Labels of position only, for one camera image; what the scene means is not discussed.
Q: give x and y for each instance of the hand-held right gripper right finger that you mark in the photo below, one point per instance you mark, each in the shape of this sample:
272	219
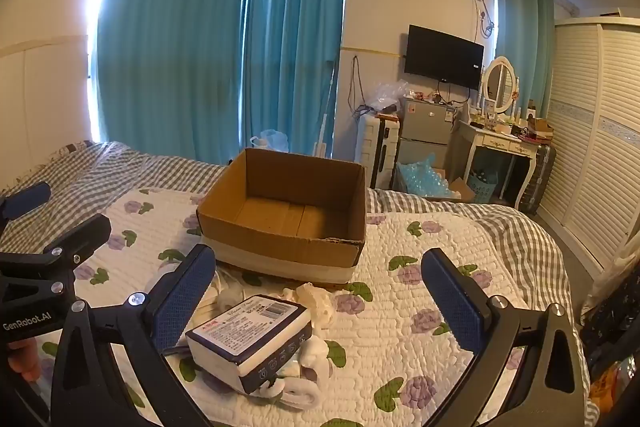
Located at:
452	302

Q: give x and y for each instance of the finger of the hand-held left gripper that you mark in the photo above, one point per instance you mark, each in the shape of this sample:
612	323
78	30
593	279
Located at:
82	232
27	199

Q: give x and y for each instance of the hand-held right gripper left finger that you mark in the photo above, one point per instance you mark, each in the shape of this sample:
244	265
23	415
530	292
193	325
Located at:
185	297

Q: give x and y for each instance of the white navy tissue pack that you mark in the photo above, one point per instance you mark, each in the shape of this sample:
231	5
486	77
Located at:
250	337

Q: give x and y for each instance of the cream cloth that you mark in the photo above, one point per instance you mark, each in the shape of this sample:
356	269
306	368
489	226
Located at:
312	299

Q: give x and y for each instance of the brown cardboard box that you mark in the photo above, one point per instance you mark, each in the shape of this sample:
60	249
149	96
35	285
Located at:
260	187

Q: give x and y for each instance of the white green-cuffed sock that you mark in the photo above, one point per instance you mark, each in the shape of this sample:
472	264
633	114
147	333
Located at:
300	394

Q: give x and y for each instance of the person's left hand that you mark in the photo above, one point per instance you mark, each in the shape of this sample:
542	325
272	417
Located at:
22	359

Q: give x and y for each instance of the patterned pillow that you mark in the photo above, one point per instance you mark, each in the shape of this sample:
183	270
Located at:
70	149

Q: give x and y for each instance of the blue basket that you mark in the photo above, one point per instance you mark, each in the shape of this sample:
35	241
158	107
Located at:
482	189

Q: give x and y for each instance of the box of blue bottles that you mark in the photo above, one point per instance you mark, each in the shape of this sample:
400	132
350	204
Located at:
420	179

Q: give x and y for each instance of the white rolled cloth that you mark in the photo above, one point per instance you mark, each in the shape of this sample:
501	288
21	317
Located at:
317	354

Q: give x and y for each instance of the dark striped suitcase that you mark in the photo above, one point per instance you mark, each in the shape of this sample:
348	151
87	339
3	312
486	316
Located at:
540	177

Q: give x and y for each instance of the dark printed cloth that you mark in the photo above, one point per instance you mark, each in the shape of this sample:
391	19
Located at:
617	307

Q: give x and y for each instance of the white dressing table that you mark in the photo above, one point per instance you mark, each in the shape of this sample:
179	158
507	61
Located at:
500	142

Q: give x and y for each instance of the clear water jug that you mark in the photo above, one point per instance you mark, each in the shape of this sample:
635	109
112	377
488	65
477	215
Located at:
272	141

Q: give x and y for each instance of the white suitcase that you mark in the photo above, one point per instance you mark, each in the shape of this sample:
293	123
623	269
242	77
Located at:
372	142

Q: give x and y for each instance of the grey mini fridge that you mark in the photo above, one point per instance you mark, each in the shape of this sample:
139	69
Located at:
425	122

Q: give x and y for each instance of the clear plastic bag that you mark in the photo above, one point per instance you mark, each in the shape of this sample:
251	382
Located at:
390	94

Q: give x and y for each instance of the wide teal curtain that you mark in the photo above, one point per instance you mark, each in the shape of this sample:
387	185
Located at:
170	32

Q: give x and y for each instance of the white louvred wardrobe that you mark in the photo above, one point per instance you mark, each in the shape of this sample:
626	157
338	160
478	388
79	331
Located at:
595	132

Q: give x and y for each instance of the oval vanity mirror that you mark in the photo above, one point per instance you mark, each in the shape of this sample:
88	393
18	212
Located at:
500	82

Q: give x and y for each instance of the white mop pole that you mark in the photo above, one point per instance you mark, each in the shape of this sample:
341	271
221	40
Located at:
327	107

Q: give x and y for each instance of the black television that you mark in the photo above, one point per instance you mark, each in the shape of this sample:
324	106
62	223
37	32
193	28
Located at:
442	57

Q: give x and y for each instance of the narrow teal curtain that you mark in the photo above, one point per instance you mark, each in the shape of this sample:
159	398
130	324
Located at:
520	17

